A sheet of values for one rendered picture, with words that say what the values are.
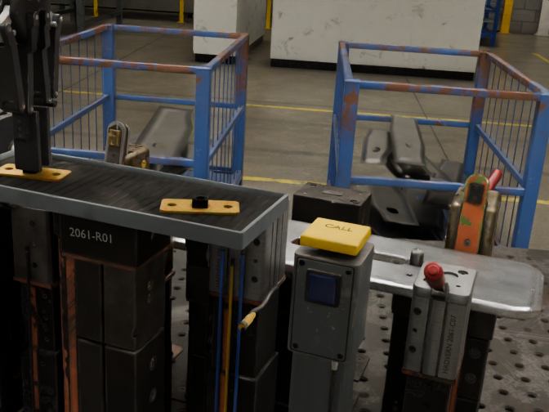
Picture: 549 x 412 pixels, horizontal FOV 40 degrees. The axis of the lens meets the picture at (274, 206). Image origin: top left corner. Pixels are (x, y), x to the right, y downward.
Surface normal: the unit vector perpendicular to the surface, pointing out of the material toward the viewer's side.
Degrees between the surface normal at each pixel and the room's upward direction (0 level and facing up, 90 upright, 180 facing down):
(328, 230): 0
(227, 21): 90
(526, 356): 0
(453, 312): 90
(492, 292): 0
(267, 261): 90
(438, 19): 90
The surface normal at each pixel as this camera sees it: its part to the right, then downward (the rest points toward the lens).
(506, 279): 0.06, -0.94
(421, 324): -0.35, 0.29
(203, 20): -0.14, 0.32
